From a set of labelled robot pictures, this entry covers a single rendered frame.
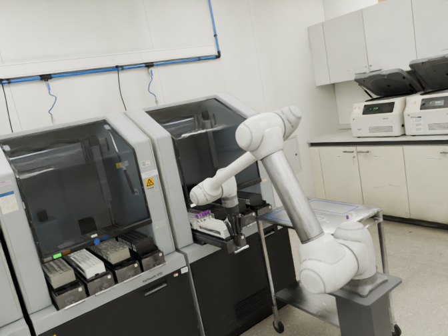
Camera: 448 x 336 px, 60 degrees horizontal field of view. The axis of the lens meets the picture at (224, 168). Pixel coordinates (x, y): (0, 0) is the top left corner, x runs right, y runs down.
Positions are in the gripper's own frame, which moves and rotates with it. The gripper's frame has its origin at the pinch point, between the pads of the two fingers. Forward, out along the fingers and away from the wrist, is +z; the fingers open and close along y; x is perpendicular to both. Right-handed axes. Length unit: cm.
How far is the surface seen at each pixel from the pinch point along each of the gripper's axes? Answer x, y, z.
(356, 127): -78, -230, -22
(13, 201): -36, 97, -50
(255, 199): -34, -45, -6
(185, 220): -35.9, 11.0, -10.1
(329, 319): 33, -28, 52
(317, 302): 16, -38, 52
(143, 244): -34, 41, -6
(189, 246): -34.7, 12.3, 6.3
